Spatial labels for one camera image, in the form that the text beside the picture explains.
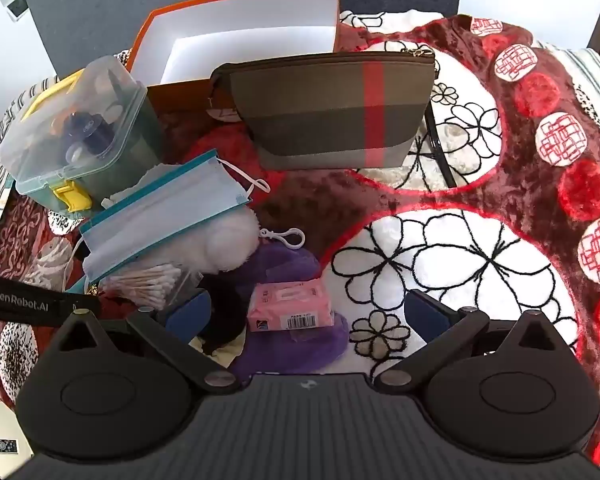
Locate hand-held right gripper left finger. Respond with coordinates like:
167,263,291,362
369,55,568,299
45,287,242,395

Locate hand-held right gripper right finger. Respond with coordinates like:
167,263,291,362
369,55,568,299
374,289,576,395

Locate white fluffy plush keychain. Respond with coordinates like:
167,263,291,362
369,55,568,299
172,207,303,277

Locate teal striped item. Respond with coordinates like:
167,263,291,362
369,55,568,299
77,149,271,286

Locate orange cardboard box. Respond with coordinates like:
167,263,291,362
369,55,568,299
125,0,341,128

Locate black cloth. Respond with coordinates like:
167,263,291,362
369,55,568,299
200,280,253,346

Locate clear box of cotton swabs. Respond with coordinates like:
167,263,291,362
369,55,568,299
100,262,203,311

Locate pale yellow cloth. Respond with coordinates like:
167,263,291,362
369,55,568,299
190,332,246,367

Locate pink tissue pack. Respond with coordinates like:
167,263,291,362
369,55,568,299
246,280,337,333

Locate purple cloth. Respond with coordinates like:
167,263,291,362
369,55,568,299
230,242,351,376

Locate white paper box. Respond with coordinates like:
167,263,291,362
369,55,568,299
0,392,33,478

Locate red floral printed blanket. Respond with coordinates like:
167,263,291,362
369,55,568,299
0,10,600,466

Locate clear storage box yellow latches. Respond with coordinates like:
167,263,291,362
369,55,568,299
0,55,166,213

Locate brown plaid zipper pouch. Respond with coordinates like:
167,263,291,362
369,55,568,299
209,50,437,171

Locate light grey headboard panel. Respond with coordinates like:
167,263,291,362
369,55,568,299
15,0,253,78

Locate black strap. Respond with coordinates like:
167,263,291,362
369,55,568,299
422,105,458,189

